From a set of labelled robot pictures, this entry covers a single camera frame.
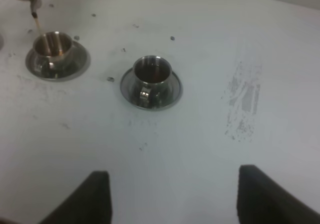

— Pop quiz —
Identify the right stainless steel teacup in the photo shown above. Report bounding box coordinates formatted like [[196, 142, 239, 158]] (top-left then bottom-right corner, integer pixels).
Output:
[[132, 55, 173, 109]]

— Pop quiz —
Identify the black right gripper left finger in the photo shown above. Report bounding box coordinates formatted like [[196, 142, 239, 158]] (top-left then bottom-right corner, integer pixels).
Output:
[[41, 171, 113, 224]]

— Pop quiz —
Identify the stainless steel saucer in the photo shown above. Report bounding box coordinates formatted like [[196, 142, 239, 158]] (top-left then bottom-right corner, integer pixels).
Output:
[[25, 41, 91, 82], [120, 68, 183, 111]]

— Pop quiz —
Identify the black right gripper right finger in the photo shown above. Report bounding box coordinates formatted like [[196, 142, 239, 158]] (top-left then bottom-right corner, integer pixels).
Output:
[[236, 164, 320, 224]]

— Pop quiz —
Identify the middle stainless steel saucer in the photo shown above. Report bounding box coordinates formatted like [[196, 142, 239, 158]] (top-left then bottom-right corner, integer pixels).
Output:
[[25, 41, 91, 82]]

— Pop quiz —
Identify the middle stainless steel teacup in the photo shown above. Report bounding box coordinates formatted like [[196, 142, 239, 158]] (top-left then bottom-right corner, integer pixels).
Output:
[[33, 31, 73, 70]]

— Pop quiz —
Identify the right stainless steel saucer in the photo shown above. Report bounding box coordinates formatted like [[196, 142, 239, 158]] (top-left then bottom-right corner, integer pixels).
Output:
[[120, 68, 183, 111]]

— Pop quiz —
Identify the stainless steel teacup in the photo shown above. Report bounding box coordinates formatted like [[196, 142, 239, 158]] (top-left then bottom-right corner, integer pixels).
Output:
[[132, 55, 173, 109], [33, 31, 73, 70]]

